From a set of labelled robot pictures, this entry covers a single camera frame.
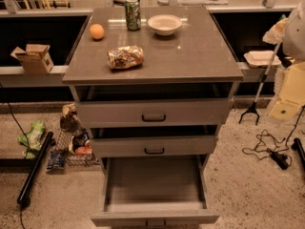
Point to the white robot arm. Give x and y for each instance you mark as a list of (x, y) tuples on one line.
[(289, 84)]

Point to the grey drawer cabinet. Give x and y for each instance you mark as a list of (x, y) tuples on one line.
[(197, 53)]

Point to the grey top drawer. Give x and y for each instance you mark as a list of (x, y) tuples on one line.
[(155, 104)]

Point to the grey drawer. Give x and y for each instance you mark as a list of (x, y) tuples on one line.
[(155, 104), (154, 192), (155, 141)]

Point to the grey middle drawer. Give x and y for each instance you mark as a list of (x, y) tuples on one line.
[(155, 141)]

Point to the grey bottom drawer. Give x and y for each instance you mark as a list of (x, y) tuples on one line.
[(154, 192)]

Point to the green soda can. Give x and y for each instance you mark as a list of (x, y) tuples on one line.
[(133, 17)]

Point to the red black snack bag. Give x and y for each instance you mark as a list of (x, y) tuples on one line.
[(79, 139)]

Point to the white bowl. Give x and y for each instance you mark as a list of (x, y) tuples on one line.
[(164, 24)]

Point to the brown snack bag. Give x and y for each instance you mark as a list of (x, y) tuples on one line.
[(69, 121)]

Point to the orange fruit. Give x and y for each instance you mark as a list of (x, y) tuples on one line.
[(97, 31)]

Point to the reacher grabber tool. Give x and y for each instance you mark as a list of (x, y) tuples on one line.
[(252, 109)]

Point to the blue snack bag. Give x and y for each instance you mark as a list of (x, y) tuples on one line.
[(56, 160)]

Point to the white takeout container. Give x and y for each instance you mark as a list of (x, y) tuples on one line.
[(257, 59)]

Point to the green snack bag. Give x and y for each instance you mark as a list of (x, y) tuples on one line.
[(32, 139)]

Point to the cardboard box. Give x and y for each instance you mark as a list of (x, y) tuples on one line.
[(35, 58)]

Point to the black pole right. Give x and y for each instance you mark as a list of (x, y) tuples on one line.
[(297, 146)]

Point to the black pole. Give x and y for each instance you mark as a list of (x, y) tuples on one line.
[(297, 146), (24, 196)]

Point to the black pole left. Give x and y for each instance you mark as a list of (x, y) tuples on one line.
[(24, 196)]

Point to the wire mesh basket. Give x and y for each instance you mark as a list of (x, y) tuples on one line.
[(84, 155)]

